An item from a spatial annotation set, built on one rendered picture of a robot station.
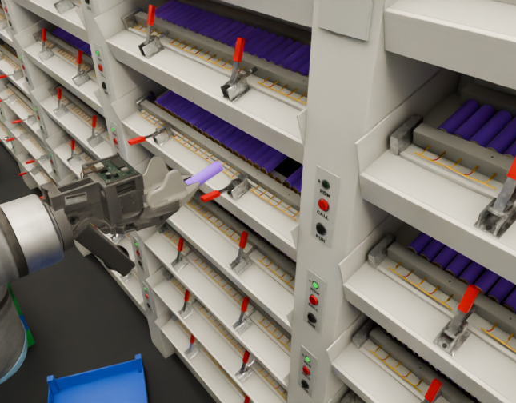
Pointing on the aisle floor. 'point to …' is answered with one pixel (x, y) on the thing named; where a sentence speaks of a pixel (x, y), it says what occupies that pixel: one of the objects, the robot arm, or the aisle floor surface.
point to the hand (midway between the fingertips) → (187, 187)
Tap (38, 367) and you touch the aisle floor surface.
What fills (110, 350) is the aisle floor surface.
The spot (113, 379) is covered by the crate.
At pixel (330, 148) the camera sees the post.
